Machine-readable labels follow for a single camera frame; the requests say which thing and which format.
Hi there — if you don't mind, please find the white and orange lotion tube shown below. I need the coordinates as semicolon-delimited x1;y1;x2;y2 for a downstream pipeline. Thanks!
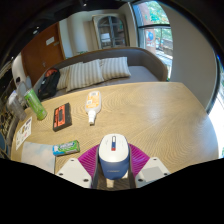
84;90;102;126

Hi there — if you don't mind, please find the dark-framed window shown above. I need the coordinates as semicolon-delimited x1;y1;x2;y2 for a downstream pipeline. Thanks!
132;1;175;80

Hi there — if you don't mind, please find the black and orange flat box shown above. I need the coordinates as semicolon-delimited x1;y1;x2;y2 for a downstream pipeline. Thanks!
52;102;73;133

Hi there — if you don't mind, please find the brown wooden door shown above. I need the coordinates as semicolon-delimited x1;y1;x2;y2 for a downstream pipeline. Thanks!
20;22;66;86

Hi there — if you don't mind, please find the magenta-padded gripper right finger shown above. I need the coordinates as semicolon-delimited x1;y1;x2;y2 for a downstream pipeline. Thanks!
128;143;172;189

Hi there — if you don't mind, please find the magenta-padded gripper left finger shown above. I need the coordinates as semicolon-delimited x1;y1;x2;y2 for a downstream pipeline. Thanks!
55;144;101;190

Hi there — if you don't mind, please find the white and blue computer mouse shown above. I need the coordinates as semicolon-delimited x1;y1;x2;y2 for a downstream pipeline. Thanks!
98;133;130;181

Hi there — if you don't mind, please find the black and orange backpack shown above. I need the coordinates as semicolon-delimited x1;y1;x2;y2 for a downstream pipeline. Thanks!
37;68;62;101

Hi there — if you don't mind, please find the green drink can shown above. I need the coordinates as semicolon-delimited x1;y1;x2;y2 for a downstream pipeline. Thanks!
23;88;48;122

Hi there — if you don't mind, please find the white sticker sheet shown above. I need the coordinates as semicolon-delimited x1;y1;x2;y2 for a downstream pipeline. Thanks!
14;116;33;151

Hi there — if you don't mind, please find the striped beige pillow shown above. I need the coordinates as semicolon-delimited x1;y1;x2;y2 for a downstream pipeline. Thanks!
99;56;132;81
65;59;106;93
55;65;72;91

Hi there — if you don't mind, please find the grey glass-door cabinet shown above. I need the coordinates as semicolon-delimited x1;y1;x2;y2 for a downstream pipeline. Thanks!
92;13;131;51

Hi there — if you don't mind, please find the pale sky-print mouse pad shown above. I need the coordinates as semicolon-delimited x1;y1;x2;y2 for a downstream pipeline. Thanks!
21;141;57;175

